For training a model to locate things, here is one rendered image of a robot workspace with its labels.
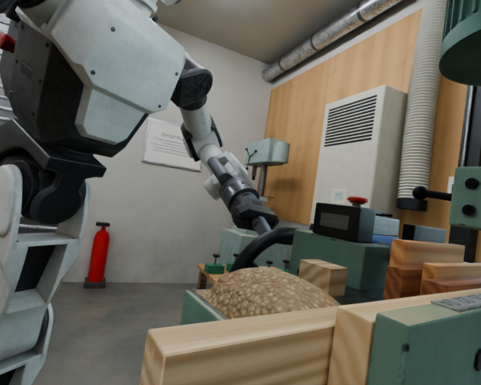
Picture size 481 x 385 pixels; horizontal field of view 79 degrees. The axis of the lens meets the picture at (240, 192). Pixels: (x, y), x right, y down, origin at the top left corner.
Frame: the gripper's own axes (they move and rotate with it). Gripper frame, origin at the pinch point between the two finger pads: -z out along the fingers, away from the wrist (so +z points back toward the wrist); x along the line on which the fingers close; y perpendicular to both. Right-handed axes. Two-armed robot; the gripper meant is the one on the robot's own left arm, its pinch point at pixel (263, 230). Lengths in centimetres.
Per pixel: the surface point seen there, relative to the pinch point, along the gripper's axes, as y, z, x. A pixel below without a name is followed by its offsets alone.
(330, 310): 18.3, -35.6, 29.7
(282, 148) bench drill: -10, 146, -120
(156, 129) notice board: -65, 255, -52
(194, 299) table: 7.8, -25.8, 30.2
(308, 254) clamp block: 8.4, -17.7, 7.3
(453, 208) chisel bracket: 25.7, -28.0, 5.2
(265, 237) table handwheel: 3.4, -7.6, 6.8
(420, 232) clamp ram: 21.1, -26.8, 4.5
